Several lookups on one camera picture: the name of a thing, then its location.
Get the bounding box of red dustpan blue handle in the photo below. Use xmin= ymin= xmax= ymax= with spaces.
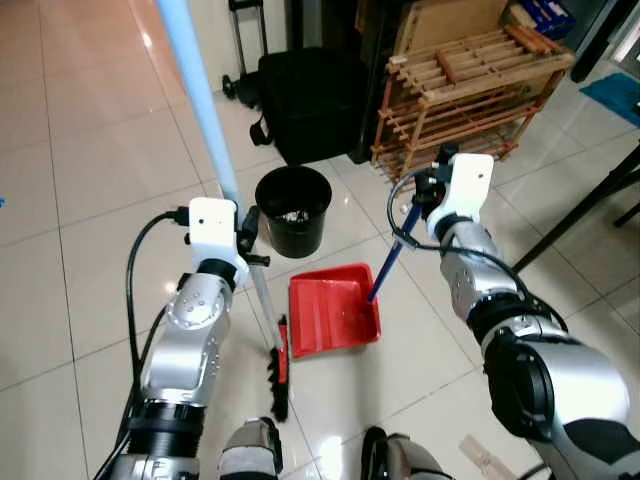
xmin=288 ymin=200 xmax=423 ymax=359

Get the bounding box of light blue handled broom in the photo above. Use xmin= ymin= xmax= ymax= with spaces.
xmin=155 ymin=0 xmax=293 ymax=423

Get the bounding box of teal floor mat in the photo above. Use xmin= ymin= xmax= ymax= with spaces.
xmin=579 ymin=72 xmax=640 ymax=129

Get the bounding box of black waste bin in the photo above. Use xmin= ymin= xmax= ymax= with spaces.
xmin=255 ymin=165 xmax=334 ymax=259

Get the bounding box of wooden slatted rack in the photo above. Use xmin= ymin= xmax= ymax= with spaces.
xmin=370 ymin=0 xmax=577 ymax=183

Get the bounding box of black cabinet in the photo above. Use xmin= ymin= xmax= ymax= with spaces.
xmin=345 ymin=0 xmax=406 ymax=163

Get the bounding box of black wheeled suitcase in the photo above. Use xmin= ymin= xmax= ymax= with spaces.
xmin=222 ymin=0 xmax=369 ymax=167

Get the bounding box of robot left leg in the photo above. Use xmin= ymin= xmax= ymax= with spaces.
xmin=218 ymin=417 xmax=284 ymax=480

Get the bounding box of blue printed box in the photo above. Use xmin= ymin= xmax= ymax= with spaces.
xmin=508 ymin=0 xmax=577 ymax=41

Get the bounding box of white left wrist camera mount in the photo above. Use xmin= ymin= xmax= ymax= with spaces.
xmin=188 ymin=197 xmax=251 ymax=288

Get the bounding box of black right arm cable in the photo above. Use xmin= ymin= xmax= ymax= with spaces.
xmin=387 ymin=165 xmax=566 ymax=336

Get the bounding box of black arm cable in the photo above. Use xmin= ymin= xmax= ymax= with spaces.
xmin=387 ymin=165 xmax=566 ymax=336
xmin=95 ymin=207 xmax=193 ymax=480

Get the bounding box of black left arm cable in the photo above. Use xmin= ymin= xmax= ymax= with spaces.
xmin=95 ymin=207 xmax=193 ymax=480

